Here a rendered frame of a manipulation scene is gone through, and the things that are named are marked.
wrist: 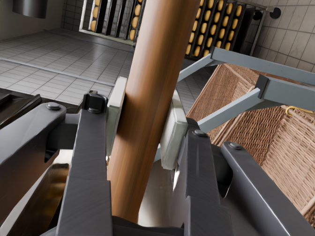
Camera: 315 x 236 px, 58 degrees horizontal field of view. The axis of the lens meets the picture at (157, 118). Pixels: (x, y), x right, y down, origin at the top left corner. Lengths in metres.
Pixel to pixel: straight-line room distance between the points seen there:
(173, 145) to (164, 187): 1.05
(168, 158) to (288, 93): 0.48
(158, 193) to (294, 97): 0.72
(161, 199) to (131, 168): 0.96
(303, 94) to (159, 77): 0.49
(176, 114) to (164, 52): 0.04
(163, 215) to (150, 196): 0.12
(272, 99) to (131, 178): 0.45
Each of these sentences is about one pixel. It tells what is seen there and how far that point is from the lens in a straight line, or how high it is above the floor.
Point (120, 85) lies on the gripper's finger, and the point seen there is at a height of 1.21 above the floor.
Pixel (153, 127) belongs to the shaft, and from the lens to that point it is 0.18.
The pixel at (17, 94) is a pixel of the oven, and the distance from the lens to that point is 1.91.
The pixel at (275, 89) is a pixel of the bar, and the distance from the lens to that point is 0.60.
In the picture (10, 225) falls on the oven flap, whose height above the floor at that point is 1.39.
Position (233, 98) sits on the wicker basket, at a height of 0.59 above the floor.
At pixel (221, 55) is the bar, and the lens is 1.05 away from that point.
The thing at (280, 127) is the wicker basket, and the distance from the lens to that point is 1.23.
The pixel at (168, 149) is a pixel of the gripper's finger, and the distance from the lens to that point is 0.16.
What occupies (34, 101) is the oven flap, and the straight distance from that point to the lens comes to 1.76.
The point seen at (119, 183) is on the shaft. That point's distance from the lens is 0.19.
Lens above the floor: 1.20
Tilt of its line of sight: 7 degrees down
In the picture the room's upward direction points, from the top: 77 degrees counter-clockwise
